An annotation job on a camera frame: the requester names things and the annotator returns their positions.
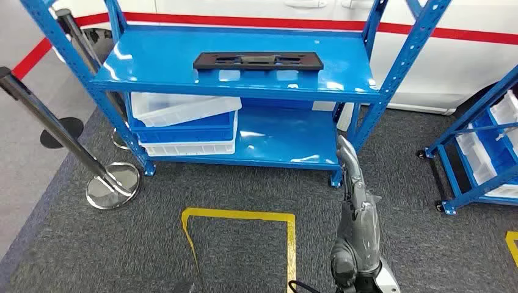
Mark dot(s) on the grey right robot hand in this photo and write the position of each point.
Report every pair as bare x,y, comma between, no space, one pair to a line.
360,234

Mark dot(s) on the long black plastic part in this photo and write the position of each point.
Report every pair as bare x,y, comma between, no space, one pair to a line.
210,61

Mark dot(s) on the blue metal shelf rack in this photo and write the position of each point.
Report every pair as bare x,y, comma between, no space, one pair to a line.
447,180
162,60

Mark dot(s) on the yellow floor tape square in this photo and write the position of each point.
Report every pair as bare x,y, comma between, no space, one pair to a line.
513,246
242,214

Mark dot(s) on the white plastic bin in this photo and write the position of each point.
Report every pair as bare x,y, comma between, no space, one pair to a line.
186,149
504,191
477,157
506,113

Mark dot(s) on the white shallow plastic tray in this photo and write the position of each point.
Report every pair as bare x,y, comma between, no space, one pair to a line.
182,109

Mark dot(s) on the red barrier belt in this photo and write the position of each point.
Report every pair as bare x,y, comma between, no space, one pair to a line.
32,58

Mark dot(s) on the black stanchion post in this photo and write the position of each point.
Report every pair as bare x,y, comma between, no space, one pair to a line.
75,125

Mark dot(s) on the chrome stanchion post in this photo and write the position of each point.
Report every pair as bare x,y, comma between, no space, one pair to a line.
75,30
52,125

